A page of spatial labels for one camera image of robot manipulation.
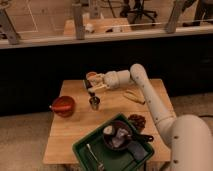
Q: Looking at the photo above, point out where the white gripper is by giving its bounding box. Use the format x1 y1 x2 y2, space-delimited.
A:
87 74 106 93

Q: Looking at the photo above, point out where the black eraser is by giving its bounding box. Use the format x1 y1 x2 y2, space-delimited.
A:
83 79 95 97

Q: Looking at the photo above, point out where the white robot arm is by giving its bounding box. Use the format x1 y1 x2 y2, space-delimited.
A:
86 63 213 171

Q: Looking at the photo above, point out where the orange filled cup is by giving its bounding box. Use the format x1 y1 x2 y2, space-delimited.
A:
86 71 97 80

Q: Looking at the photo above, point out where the small metal cup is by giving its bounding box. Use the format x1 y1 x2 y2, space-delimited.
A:
89 96 100 110

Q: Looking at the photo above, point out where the yellow banana toy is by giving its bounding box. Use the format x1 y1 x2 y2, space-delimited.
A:
123 90 145 105

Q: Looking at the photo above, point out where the red bowl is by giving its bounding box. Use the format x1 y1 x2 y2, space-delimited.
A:
51 96 75 117

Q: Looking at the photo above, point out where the orange carrot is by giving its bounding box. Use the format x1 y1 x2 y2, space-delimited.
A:
49 105 71 112

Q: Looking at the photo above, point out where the dark frying pan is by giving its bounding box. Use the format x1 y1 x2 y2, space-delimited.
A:
102 120 154 151

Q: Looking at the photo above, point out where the crumpled white item in pan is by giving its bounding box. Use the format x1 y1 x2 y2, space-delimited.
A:
103 125 129 148

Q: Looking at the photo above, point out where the brown pinecone object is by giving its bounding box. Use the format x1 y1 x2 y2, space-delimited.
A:
128 114 146 132

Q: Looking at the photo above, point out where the wooden background table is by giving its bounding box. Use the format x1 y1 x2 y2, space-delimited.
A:
63 18 131 36

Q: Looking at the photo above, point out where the green plastic tray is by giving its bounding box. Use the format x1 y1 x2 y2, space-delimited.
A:
72 114 154 171

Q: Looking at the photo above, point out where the blue grey cloth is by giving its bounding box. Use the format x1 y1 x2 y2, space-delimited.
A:
127 141 147 161

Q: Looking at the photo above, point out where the black office chair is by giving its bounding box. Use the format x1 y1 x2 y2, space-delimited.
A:
120 0 158 25

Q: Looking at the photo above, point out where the metal fork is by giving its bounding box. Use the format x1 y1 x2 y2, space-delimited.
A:
86 144 105 171

